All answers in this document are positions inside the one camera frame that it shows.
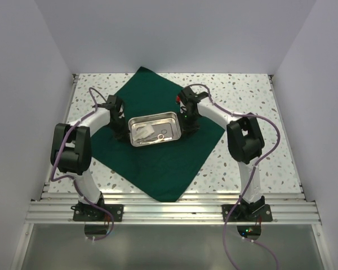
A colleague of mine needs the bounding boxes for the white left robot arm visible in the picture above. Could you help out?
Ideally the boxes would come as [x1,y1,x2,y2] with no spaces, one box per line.
[49,95,129,221]

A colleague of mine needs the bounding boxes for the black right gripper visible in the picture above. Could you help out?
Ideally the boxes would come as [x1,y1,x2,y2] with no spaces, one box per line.
[177,110,200,138]

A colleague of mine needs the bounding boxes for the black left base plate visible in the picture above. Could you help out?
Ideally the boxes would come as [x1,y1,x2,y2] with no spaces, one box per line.
[70,200,123,222]

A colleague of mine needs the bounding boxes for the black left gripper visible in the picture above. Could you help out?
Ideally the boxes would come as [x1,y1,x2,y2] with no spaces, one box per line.
[107,115,131,143]

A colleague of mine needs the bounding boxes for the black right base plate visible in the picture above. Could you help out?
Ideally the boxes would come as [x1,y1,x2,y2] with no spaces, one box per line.
[228,204,273,222]

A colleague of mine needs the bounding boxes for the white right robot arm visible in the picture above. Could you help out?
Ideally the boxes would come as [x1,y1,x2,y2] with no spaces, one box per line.
[176,86,265,221]

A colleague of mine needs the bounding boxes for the stainless steel tray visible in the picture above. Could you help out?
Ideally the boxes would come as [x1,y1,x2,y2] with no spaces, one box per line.
[128,112,181,147]

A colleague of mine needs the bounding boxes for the dark green surgical cloth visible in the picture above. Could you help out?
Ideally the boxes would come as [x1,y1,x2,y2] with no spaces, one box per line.
[91,67,224,202]

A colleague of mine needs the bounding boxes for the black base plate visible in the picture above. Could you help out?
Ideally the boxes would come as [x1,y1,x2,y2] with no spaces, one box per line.
[228,204,273,222]
[70,200,123,222]

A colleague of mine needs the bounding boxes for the aluminium rail frame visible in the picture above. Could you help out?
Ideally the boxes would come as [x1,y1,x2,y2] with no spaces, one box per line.
[12,73,333,269]

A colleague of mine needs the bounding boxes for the steel surgical scissors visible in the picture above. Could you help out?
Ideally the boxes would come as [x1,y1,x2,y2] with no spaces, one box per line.
[139,134,172,145]

